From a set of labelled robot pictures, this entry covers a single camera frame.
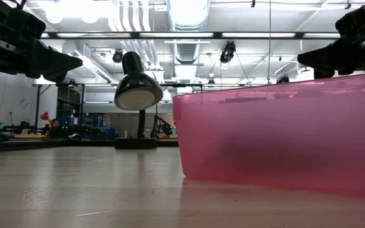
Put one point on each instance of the pink translucent plastic bin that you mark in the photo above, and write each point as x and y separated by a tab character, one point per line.
280	126

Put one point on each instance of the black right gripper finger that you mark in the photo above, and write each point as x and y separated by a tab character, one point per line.
324	73
325	55

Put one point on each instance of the red and white object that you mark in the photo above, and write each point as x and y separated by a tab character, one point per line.
45	116

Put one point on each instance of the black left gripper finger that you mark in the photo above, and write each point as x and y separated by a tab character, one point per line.
55	60
58	77

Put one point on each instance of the black aluminium table frame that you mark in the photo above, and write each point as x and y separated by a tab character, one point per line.
74	143

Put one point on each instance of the black background workstation frame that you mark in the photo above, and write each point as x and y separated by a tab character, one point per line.
106	85

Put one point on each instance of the black ceiling camera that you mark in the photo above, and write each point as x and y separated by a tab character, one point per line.
117	56
283	79
227	51

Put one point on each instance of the silver ceiling air duct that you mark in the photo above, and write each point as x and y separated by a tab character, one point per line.
187	16

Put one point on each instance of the black overhead light bar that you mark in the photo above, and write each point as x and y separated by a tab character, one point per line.
176	35

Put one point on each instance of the person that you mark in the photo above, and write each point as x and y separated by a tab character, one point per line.
55	128

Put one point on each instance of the black desk lamp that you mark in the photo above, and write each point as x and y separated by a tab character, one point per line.
136	85

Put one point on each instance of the blue storage bins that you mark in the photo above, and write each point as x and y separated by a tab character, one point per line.
101	131

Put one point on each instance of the black background robot arm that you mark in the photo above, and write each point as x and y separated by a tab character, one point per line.
161	125
21	126

